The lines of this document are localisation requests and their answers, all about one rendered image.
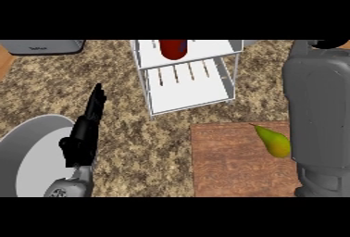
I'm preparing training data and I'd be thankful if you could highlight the grey round pot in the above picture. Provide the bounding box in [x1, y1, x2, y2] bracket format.
[0, 114, 76, 198]

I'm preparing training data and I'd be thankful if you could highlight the brown wooden panel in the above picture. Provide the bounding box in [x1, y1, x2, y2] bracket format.
[0, 44, 19, 82]

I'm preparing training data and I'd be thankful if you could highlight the white tiered wire basket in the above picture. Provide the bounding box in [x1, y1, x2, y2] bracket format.
[128, 40, 245, 120]

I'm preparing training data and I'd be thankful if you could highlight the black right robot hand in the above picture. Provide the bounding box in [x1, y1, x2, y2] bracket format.
[310, 40, 350, 50]

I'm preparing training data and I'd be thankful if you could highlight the brown wooden cutting board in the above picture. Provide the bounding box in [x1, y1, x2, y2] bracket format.
[189, 120, 304, 198]

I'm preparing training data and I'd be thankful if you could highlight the red can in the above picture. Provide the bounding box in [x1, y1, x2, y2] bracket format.
[156, 40, 189, 61]

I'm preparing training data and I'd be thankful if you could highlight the green pear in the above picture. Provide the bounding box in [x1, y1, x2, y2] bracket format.
[248, 123, 292, 159]

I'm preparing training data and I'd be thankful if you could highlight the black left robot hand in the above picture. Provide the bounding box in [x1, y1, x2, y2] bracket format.
[57, 82, 107, 168]

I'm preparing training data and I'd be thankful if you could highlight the grey toaster appliance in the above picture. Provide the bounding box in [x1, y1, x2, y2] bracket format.
[0, 40, 87, 56]

